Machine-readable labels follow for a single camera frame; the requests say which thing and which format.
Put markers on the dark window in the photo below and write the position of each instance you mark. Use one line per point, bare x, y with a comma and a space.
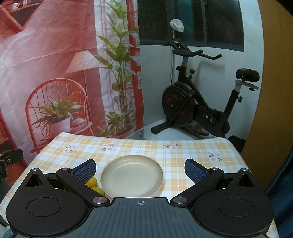
210, 23

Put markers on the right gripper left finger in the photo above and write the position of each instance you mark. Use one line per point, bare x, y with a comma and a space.
74, 180

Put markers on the black exercise bike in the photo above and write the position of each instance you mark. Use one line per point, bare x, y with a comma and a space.
183, 103

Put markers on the wooden door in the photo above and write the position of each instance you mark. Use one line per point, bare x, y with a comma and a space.
270, 139

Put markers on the yellow-green fruit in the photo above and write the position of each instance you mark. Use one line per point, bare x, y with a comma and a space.
98, 190

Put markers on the small yellow lemon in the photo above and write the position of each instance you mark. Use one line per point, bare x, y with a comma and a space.
92, 182

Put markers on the pair of sandals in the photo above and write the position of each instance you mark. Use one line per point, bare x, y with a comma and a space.
196, 128

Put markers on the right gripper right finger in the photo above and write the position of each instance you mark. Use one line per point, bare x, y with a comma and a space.
204, 180

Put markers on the red printed backdrop curtain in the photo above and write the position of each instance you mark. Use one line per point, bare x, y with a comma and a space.
69, 66

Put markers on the cream round plate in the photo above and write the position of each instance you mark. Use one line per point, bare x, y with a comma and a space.
132, 176

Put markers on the white bag on bike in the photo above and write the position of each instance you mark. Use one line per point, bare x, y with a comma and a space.
177, 25

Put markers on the orange plaid floral tablecloth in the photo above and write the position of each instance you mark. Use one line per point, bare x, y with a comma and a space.
71, 150

